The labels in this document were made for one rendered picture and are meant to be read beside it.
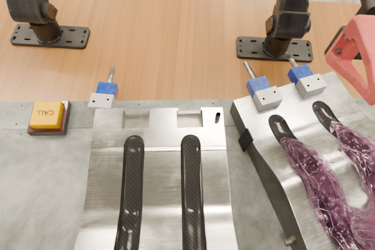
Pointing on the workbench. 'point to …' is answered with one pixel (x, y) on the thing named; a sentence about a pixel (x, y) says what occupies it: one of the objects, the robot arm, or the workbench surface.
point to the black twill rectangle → (245, 140)
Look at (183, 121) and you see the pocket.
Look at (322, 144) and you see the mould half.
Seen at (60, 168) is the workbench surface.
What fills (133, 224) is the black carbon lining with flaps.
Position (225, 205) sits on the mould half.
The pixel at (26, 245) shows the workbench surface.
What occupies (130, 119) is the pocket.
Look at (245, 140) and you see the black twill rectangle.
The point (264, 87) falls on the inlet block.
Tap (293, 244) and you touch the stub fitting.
